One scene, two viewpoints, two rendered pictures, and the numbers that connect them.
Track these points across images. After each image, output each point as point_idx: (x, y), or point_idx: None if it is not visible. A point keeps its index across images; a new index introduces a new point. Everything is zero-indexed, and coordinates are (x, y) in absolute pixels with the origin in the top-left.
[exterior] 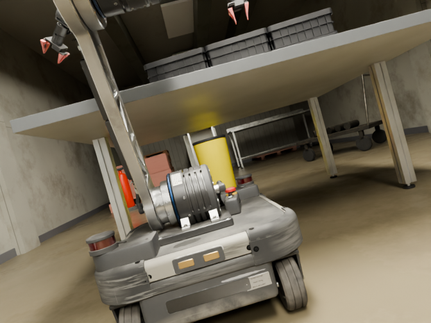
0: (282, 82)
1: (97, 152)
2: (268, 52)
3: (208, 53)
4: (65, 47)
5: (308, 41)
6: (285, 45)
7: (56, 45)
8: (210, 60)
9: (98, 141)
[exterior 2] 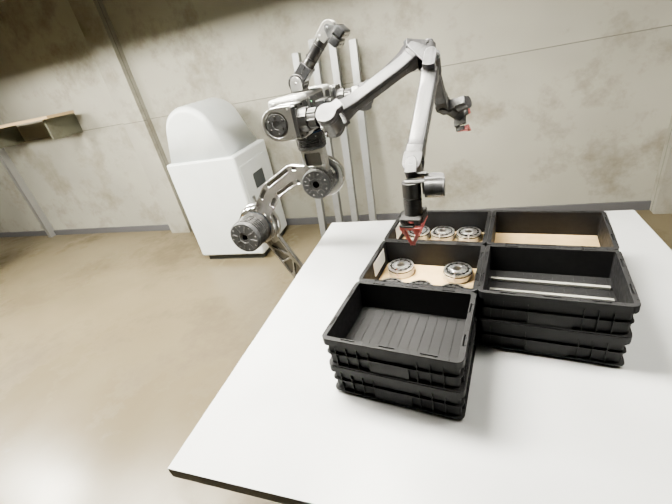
0: None
1: None
2: (280, 300)
3: (391, 247)
4: (462, 122)
5: (267, 319)
6: (358, 313)
7: (454, 120)
8: (391, 254)
9: None
